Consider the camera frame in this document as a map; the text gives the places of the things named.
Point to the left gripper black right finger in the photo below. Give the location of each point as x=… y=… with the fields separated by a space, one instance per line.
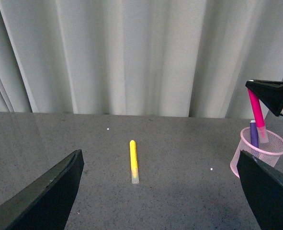
x=263 y=189

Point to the purple marker pen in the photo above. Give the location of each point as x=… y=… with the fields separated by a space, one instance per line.
x=254 y=138

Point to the pink marker pen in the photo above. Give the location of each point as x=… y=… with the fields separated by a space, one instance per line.
x=259 y=119

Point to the yellow marker pen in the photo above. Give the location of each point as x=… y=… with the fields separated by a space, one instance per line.
x=133 y=162

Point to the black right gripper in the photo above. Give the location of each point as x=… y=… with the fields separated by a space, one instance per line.
x=270 y=93

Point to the white pleated curtain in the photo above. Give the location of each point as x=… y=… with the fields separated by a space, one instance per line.
x=137 y=57

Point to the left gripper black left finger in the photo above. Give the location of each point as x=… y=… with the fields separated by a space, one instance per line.
x=46 y=203

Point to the pink mesh cup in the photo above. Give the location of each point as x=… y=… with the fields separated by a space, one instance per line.
x=269 y=152

